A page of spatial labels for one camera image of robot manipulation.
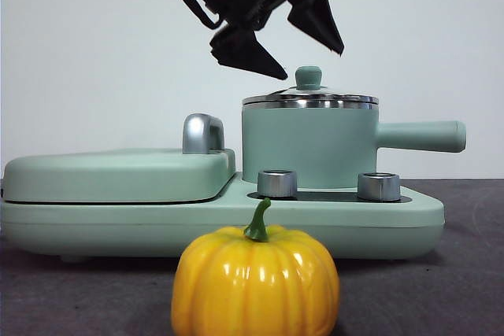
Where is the glass lid with green knob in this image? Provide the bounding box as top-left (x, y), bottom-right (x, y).
top-left (242, 66), bottom-right (380, 106)

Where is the yellow toy pumpkin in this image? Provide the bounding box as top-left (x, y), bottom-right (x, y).
top-left (171, 197), bottom-right (342, 336)

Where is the silver control knob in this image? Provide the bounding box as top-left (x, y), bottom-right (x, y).
top-left (257, 169), bottom-right (299, 200)
top-left (357, 172), bottom-right (402, 201)

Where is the mint green griddle cover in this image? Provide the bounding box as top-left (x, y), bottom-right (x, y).
top-left (2, 113), bottom-right (238, 205)

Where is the mint green breakfast machine base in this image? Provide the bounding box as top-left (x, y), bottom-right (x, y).
top-left (0, 184), bottom-right (447, 264)

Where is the black cable loop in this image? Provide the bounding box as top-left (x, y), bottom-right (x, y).
top-left (176, 0), bottom-right (221, 30)

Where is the mint green handled pot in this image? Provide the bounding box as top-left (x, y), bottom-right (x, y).
top-left (241, 100), bottom-right (468, 191)

